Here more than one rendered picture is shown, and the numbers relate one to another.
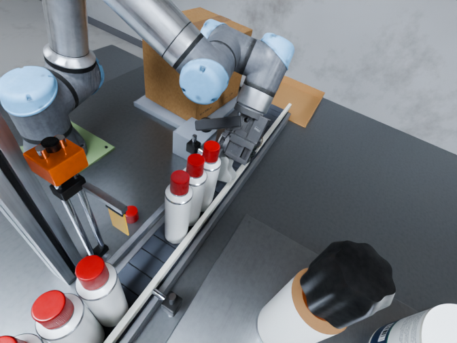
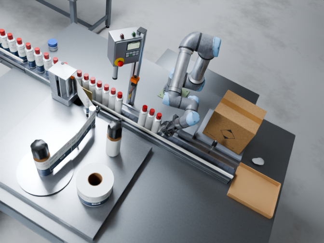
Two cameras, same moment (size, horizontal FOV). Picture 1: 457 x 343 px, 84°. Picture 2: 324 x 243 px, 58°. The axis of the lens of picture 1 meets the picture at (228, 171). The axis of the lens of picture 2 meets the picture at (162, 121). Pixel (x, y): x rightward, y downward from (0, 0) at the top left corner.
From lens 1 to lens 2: 1.58 m
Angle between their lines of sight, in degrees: 52
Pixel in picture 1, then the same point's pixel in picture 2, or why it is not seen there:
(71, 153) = (135, 79)
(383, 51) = not seen: outside the picture
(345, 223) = (156, 196)
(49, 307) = (113, 89)
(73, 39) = (194, 74)
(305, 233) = (149, 175)
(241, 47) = (187, 106)
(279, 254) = (136, 155)
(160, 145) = not seen: hidden behind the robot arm
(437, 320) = (109, 172)
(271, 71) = (183, 118)
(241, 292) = (122, 141)
